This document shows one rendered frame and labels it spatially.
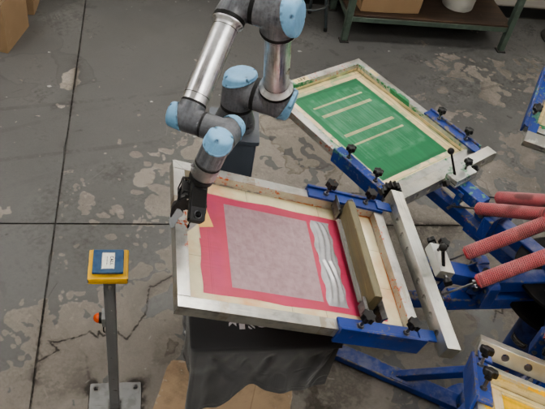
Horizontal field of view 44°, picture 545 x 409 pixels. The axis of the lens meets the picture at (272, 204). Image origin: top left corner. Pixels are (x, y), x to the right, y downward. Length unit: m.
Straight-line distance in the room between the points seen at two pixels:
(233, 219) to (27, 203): 1.94
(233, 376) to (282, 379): 0.17
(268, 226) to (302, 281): 0.23
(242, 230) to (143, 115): 2.43
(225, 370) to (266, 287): 0.37
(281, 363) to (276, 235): 0.42
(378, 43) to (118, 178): 2.59
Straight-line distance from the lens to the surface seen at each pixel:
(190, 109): 1.90
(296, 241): 2.19
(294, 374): 2.32
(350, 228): 2.23
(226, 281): 1.96
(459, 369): 3.14
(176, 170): 2.16
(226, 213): 2.15
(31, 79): 4.78
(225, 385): 2.32
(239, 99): 2.33
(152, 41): 5.18
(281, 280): 2.05
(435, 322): 2.16
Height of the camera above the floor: 2.72
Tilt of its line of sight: 44 degrees down
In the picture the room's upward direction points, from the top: 11 degrees clockwise
